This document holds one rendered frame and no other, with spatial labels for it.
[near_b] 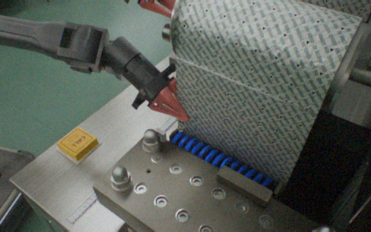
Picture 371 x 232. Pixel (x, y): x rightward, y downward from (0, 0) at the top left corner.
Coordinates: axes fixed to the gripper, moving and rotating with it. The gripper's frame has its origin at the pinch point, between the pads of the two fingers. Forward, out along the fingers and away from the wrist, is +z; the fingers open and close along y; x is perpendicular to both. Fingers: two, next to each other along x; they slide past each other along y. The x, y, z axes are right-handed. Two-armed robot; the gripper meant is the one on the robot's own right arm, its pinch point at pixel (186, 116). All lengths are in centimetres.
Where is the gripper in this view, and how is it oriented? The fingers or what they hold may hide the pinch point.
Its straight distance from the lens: 58.3
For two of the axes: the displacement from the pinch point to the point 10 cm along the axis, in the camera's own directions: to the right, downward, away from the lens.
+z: 7.2, 6.9, -0.1
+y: -5.7, 5.9, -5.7
